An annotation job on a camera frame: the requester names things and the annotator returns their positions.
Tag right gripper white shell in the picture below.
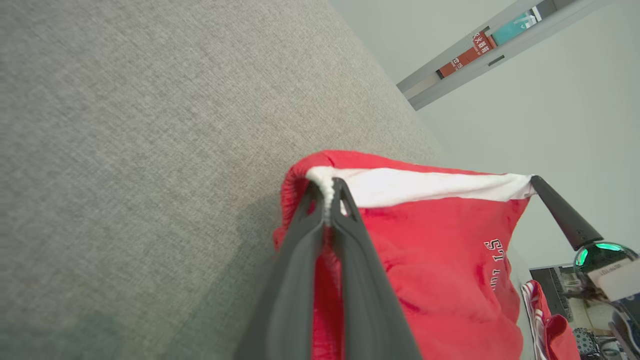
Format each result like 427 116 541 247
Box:
530 174 640 289

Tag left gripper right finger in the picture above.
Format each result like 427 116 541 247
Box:
329 177 424 360

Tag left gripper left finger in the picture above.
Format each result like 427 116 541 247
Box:
233 181 327 360

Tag red shorts with white trim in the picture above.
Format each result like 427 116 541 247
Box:
272 149 538 360

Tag red jersey with white sleeves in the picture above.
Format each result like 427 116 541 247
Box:
520 279 582 360

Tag white paper label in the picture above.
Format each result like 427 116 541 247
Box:
587 257 640 302

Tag dark dotted fabric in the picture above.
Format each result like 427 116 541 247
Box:
571 327 598 357

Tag red sign with white text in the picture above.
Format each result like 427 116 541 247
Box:
436 31 499 79

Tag teal poster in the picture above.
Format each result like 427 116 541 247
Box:
491 4 544 47

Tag grey fabric sofa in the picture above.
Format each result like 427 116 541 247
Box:
0 0 533 360

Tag grey window frame pillar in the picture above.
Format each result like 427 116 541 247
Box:
396 0 618 112

